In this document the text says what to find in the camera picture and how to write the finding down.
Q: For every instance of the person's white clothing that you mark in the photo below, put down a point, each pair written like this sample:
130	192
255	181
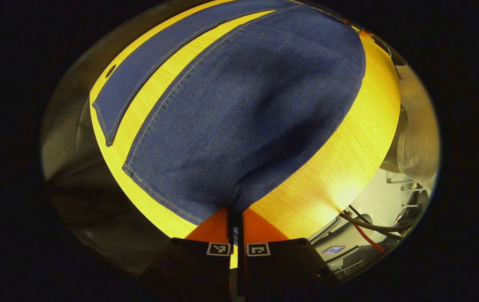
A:
420	138

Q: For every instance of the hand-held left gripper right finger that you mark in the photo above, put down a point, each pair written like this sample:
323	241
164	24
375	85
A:
281	268

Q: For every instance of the blue denim jeans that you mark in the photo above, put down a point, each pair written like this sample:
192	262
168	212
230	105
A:
243	109

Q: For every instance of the metal frame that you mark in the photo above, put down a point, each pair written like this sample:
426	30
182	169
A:
409	193

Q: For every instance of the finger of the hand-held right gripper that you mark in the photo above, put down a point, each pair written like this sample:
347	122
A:
366	32

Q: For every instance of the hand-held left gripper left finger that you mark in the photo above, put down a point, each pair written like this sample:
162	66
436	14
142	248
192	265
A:
197	268

